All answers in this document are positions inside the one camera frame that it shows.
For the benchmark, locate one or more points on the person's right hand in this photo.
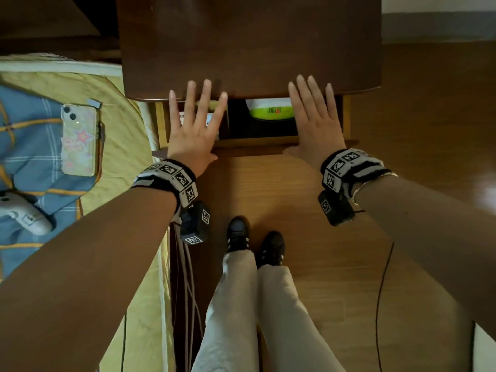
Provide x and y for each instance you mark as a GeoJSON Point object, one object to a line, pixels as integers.
{"type": "Point", "coordinates": [319, 135]}

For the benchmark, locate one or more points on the person's left hand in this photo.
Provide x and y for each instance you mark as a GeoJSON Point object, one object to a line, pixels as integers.
{"type": "Point", "coordinates": [192, 139]}

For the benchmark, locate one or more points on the person's right middle finger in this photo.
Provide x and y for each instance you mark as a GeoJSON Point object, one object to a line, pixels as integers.
{"type": "Point", "coordinates": [306, 92]}

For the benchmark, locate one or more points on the person's left thumb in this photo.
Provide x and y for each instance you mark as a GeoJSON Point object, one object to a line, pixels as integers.
{"type": "Point", "coordinates": [211, 157]}

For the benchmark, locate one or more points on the person's left little finger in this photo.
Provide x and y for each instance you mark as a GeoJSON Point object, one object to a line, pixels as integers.
{"type": "Point", "coordinates": [174, 108]}

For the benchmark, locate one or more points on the person's left middle finger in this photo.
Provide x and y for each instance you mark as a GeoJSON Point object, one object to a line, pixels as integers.
{"type": "Point", "coordinates": [204, 99]}

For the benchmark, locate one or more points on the person's right little finger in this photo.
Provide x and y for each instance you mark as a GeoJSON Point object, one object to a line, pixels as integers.
{"type": "Point", "coordinates": [331, 100]}

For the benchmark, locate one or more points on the person's right thumb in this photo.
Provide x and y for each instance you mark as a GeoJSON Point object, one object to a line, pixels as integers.
{"type": "Point", "coordinates": [292, 150]}

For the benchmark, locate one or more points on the wooden drawer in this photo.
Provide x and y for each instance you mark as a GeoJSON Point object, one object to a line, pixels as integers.
{"type": "Point", "coordinates": [252, 145]}

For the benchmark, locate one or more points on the person's left forearm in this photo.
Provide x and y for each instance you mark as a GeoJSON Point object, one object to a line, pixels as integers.
{"type": "Point", "coordinates": [89, 267]}

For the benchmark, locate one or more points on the person's right forearm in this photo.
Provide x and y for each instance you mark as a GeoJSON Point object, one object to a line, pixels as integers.
{"type": "Point", "coordinates": [430, 236]}

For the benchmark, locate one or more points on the white printed box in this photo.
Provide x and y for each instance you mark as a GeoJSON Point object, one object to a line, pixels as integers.
{"type": "Point", "coordinates": [209, 120]}

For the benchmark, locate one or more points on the white and green packet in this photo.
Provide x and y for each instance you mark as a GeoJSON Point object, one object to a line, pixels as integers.
{"type": "Point", "coordinates": [271, 109]}

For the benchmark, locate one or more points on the left wristband with marker tags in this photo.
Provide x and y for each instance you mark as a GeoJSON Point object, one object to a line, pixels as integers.
{"type": "Point", "coordinates": [174, 178]}

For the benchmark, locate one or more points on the wristband with marker tags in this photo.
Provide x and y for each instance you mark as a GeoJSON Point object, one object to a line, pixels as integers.
{"type": "Point", "coordinates": [348, 162]}
{"type": "Point", "coordinates": [174, 178]}

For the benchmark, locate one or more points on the right wristband with marker tags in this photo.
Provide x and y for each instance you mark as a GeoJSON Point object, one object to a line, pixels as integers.
{"type": "Point", "coordinates": [348, 162]}

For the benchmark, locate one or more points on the yellow bed sheet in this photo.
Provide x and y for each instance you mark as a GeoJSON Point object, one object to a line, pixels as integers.
{"type": "Point", "coordinates": [128, 151]}

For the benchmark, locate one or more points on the dark wooden nightstand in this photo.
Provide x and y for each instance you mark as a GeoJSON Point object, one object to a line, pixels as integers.
{"type": "Point", "coordinates": [248, 42]}

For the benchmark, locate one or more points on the small grey tag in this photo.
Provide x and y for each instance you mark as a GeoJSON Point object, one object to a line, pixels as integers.
{"type": "Point", "coordinates": [94, 103]}

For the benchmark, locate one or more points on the person's black left shoe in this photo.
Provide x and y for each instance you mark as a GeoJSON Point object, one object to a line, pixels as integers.
{"type": "Point", "coordinates": [237, 234]}

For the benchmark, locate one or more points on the person's black shoe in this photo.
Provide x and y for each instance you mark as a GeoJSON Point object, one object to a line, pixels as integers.
{"type": "Point", "coordinates": [271, 249]}
{"type": "Point", "coordinates": [237, 234]}

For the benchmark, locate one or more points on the smartphone with pastel star case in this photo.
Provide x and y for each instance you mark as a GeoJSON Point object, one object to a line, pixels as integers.
{"type": "Point", "coordinates": [78, 141]}

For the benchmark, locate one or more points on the person's black right shoe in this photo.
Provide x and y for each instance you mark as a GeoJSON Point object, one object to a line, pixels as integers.
{"type": "Point", "coordinates": [271, 249]}

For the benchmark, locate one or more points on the blue plaid cloth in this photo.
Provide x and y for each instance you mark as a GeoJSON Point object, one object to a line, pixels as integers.
{"type": "Point", "coordinates": [35, 151]}

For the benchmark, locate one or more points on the dark wooden headboard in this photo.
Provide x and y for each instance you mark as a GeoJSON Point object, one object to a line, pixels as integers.
{"type": "Point", "coordinates": [54, 23]}

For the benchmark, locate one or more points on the beige trousers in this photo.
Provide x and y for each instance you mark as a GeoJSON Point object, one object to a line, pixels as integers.
{"type": "Point", "coordinates": [248, 317]}

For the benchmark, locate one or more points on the white game controller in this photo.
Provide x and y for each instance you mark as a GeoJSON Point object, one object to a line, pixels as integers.
{"type": "Point", "coordinates": [27, 216]}

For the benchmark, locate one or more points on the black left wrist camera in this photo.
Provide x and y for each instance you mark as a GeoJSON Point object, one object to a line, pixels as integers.
{"type": "Point", "coordinates": [195, 224]}

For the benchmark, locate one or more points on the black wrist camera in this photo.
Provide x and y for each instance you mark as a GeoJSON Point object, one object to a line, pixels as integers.
{"type": "Point", "coordinates": [335, 209]}
{"type": "Point", "coordinates": [195, 224]}

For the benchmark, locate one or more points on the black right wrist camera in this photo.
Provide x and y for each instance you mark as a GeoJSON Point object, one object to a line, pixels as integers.
{"type": "Point", "coordinates": [335, 209]}

